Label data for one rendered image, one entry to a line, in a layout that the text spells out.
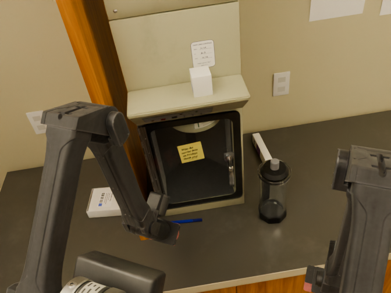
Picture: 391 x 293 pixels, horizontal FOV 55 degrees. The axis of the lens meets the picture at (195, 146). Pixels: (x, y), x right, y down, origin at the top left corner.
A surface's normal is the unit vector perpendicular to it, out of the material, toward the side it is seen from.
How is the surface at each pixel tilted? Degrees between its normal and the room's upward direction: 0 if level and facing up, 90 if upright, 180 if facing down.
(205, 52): 90
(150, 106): 0
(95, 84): 90
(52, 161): 45
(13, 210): 0
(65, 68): 90
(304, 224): 0
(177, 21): 90
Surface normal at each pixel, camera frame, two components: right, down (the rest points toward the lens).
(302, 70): 0.12, 0.65
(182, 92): -0.11, -0.74
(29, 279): -0.32, -0.07
